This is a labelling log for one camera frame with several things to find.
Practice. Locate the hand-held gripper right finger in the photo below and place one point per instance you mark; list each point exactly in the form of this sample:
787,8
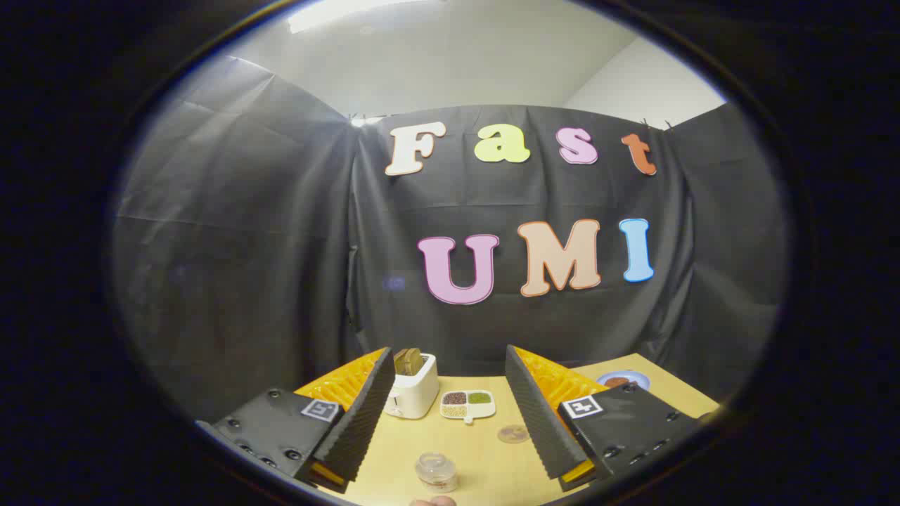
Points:
538,414

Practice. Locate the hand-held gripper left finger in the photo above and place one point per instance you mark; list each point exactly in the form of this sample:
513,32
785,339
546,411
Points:
365,422

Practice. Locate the round brown coaster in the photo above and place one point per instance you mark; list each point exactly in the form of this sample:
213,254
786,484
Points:
513,433

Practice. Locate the clear glass cup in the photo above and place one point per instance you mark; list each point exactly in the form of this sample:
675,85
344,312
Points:
436,472

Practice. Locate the white toaster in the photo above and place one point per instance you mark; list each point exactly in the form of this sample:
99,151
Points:
413,397

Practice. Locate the wooden table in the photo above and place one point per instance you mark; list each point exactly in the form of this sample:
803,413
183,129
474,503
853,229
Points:
485,450

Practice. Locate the white divided dish with grains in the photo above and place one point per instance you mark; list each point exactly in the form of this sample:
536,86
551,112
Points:
467,404

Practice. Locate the toasted bread slice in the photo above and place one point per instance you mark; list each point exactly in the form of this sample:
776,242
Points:
408,360

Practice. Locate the blue plate with brown food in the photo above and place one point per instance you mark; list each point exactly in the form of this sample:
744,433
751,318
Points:
624,380

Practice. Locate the black backdrop cloth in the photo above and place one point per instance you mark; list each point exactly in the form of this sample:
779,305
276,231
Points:
267,246

